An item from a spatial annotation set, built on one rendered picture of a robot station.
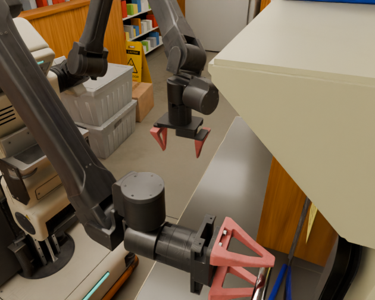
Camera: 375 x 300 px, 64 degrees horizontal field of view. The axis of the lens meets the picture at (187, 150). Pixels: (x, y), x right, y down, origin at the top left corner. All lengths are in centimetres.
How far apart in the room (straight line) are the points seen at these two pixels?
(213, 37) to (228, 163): 448
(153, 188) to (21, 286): 133
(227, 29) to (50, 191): 450
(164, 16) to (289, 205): 50
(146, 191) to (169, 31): 42
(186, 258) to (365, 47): 32
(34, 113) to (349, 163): 39
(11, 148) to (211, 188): 60
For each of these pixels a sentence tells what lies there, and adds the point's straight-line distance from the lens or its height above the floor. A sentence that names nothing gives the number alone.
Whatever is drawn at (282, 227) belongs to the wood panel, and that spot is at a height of 102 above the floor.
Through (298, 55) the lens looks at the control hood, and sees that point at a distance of 17.
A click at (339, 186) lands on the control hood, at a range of 18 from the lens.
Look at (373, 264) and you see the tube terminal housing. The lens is 24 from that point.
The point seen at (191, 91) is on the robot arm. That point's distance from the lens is 65.
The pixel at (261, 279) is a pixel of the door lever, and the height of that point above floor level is 121.
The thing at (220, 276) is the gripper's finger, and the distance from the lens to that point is 47.
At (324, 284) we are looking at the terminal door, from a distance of 26.
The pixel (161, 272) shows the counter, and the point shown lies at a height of 94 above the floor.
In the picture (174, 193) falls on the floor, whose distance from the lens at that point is 229.
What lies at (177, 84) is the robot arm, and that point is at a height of 130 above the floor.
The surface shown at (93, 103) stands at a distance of 243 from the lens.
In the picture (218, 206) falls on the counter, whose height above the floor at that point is 94.
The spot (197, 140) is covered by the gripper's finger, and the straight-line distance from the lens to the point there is 72.
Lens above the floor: 156
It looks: 35 degrees down
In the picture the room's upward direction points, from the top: straight up
